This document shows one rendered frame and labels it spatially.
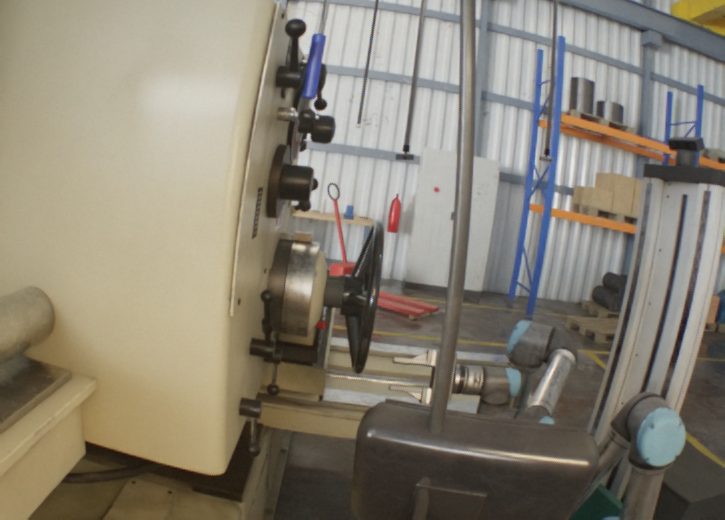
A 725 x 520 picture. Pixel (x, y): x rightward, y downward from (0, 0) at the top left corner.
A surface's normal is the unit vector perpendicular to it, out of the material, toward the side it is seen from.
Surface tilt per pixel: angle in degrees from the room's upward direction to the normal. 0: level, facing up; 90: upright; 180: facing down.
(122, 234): 90
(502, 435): 19
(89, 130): 90
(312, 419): 90
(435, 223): 90
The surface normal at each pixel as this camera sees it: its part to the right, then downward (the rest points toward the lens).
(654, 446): -0.22, -0.02
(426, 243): 0.00, 0.14
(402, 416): 0.04, -0.89
